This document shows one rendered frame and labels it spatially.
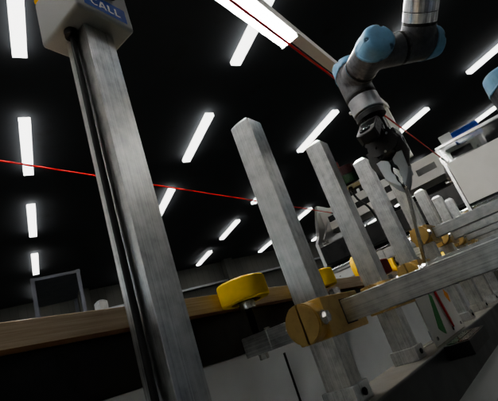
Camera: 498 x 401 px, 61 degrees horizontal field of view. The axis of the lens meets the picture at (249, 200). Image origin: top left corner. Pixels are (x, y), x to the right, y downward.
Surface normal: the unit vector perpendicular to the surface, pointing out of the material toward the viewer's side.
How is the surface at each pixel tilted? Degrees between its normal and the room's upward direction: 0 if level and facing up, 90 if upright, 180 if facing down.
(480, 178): 90
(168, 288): 90
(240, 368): 90
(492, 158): 90
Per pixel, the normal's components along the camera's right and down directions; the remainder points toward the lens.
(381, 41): 0.13, -0.37
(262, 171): -0.60, -0.09
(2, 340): 0.73, -0.46
